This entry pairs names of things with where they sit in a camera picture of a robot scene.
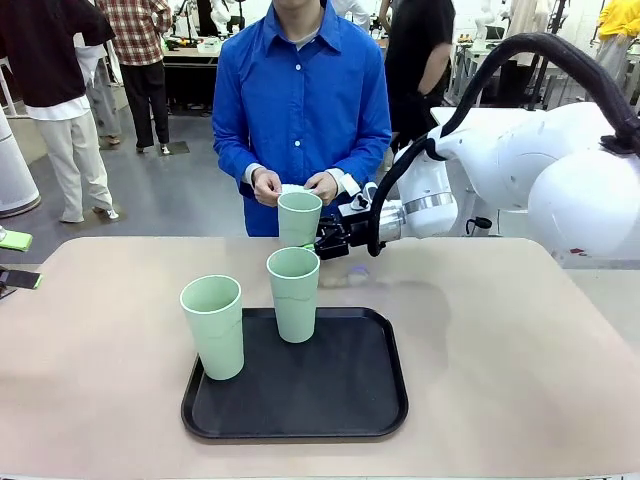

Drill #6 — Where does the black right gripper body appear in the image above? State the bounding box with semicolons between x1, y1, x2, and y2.
344;211;371;249

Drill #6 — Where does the person's right hand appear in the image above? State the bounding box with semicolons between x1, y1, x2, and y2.
253;168;286;207

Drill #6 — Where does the black plastic serving tray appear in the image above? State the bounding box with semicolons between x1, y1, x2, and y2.
180;307;410;441

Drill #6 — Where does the person in black top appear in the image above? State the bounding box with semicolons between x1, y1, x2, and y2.
0;0;120;224

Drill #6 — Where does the person in yellow top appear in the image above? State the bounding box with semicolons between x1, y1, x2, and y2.
594;0;640;76

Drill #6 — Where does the black workbench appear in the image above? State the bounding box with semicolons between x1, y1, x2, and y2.
162;42;221;117

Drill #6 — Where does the person in black shirt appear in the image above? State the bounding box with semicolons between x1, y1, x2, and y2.
384;0;457;151

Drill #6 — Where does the person's left hand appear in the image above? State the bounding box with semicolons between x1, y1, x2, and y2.
307;171;341;206

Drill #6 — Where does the white cylindrical floor appliance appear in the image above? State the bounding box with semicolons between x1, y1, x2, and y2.
0;107;41;217

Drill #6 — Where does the black cable sleeve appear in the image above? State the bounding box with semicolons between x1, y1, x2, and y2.
367;32;640;259

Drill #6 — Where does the person in beige cardigan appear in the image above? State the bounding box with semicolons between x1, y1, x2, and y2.
504;0;551;36

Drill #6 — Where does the blue sleeved right forearm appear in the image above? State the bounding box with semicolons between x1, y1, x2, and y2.
213;134;264;187

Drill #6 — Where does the pale green plastic cup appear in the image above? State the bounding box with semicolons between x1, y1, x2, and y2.
179;275;245;382
266;247;321;344
277;192;324;249

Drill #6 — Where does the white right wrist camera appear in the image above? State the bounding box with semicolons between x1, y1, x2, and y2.
341;174;380;212

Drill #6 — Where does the blue sleeved left forearm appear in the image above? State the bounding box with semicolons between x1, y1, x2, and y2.
334;139;393;187

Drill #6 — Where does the person in plaid shirt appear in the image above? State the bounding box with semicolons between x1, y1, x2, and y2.
94;0;174;156

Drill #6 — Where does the person in blue shirt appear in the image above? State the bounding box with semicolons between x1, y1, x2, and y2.
211;0;393;238

